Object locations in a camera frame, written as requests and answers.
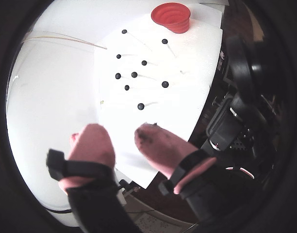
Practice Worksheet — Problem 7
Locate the black camera lens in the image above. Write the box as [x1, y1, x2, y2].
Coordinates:
[227, 33, 282, 107]

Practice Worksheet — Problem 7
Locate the white peg drying rack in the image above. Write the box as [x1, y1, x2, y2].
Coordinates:
[93, 9, 224, 189]

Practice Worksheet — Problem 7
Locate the patterned floor rug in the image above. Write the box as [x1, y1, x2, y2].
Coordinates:
[131, 208, 195, 233]

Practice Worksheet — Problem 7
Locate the red collapsible silicone cup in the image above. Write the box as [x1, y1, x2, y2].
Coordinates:
[150, 2, 191, 34]

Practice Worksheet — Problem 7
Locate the pink covered gripper finger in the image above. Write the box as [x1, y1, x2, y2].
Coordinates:
[134, 123, 260, 225]
[46, 123, 142, 233]

